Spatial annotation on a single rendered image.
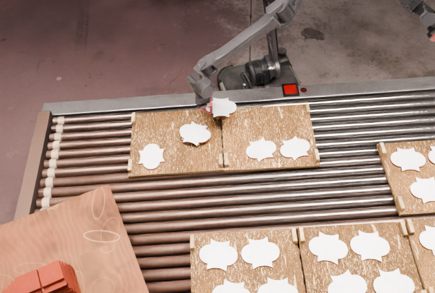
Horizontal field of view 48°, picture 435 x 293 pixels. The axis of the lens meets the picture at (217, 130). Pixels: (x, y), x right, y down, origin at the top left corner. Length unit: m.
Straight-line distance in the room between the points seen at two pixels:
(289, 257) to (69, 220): 0.84
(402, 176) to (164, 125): 1.07
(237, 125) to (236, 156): 0.17
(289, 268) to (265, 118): 0.73
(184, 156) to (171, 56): 1.91
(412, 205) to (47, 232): 1.42
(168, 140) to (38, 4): 2.86
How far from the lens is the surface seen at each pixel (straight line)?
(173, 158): 2.14
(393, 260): 1.98
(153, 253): 1.96
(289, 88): 2.40
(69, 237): 1.92
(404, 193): 2.13
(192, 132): 2.18
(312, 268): 1.90
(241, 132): 2.21
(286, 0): 1.93
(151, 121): 2.28
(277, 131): 2.21
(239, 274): 1.87
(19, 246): 1.97
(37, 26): 4.56
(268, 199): 2.04
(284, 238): 1.93
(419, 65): 4.06
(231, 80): 3.39
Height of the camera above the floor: 2.67
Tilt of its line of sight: 52 degrees down
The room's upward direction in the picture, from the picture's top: 4 degrees counter-clockwise
